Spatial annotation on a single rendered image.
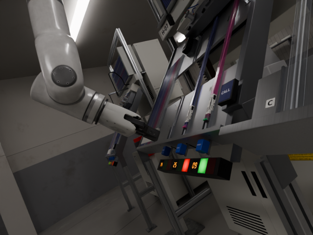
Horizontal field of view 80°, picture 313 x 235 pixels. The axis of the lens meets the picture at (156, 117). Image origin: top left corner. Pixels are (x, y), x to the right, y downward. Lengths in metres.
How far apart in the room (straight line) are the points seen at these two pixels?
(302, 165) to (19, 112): 4.18
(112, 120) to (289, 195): 0.39
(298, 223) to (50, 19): 0.69
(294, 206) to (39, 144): 4.01
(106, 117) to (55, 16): 0.29
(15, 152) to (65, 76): 3.76
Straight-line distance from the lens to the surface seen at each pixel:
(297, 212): 0.46
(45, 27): 0.58
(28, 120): 4.27
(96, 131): 4.40
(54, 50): 0.45
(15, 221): 3.87
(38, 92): 0.51
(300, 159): 0.77
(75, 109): 0.49
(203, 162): 0.47
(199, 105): 0.59
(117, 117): 0.47
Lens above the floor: 0.78
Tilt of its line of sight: 3 degrees up
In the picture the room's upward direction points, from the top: 24 degrees counter-clockwise
